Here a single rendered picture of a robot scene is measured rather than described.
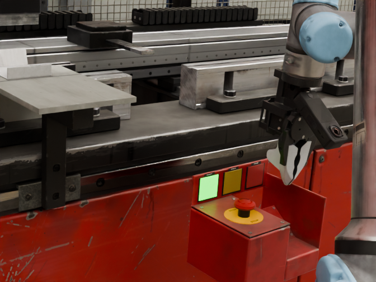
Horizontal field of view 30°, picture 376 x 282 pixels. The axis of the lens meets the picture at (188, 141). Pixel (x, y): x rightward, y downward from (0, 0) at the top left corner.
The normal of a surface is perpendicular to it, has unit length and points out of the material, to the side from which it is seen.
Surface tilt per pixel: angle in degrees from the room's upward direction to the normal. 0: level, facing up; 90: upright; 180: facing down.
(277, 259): 90
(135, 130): 0
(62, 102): 0
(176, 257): 90
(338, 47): 94
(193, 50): 90
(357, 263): 74
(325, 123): 37
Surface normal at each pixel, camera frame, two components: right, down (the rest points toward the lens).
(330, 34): 0.00, 0.37
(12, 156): 0.07, -0.95
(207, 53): 0.62, 0.28
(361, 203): -0.89, -0.12
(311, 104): 0.45, -0.60
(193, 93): -0.78, 0.14
